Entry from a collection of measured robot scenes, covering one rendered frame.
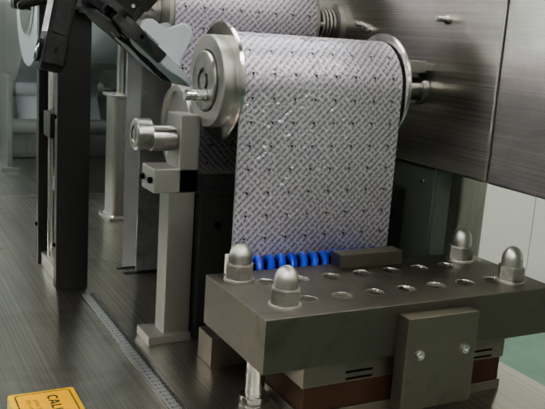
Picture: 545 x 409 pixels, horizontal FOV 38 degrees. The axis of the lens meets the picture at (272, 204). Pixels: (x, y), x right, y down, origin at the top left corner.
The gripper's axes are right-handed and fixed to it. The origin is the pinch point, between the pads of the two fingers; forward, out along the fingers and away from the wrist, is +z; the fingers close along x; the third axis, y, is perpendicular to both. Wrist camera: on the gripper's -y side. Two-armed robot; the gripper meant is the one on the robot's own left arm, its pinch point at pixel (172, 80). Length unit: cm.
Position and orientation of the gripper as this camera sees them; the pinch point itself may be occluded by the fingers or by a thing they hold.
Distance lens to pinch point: 97.1
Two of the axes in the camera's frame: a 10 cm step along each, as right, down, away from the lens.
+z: 6.4, 6.0, 4.8
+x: -4.5, -2.1, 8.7
